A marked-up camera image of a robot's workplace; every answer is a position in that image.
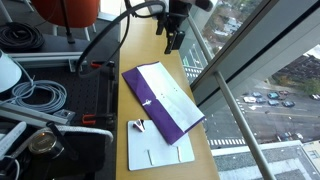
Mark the orange chair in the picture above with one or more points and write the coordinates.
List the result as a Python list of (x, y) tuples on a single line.
[(73, 13)]

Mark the aluminium extrusion with bracket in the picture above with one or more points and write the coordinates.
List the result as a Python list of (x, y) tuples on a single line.
[(30, 115)]

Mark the aluminium extrusion profiles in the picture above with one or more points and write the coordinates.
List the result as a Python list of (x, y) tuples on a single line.
[(46, 60)]

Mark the white flat band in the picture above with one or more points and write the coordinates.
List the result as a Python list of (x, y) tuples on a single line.
[(13, 138)]

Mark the black stand pole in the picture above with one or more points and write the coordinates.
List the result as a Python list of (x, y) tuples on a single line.
[(66, 25)]

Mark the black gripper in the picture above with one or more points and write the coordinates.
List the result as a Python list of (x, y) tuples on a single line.
[(175, 16)]

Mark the grey window frame pillar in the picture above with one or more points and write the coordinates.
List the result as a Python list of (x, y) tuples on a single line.
[(266, 43)]

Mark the grey metal handrail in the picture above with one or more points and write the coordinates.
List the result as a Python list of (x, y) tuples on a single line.
[(240, 123)]

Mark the small binder clip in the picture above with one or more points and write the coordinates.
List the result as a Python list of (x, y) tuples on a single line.
[(138, 125)]

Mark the black canister gold lid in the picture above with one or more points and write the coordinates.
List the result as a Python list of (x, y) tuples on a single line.
[(43, 143)]

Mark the white rounded cover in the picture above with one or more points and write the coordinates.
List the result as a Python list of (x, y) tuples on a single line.
[(8, 73)]

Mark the purple and white cloth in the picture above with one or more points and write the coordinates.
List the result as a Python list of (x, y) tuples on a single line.
[(146, 90)]

